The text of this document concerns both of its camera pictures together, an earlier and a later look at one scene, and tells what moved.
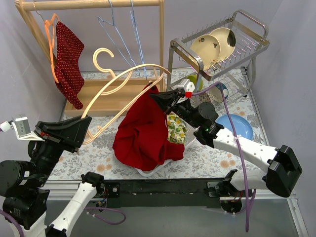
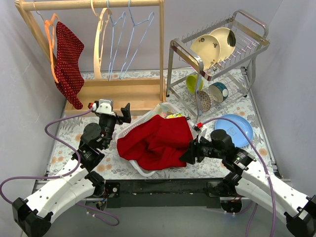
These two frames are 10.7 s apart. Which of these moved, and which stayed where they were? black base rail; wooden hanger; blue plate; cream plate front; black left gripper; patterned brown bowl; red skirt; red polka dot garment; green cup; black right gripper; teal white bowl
Moved: black right gripper; black left gripper; red skirt; wooden hanger
Stayed: green cup; black base rail; cream plate front; red polka dot garment; blue plate; teal white bowl; patterned brown bowl
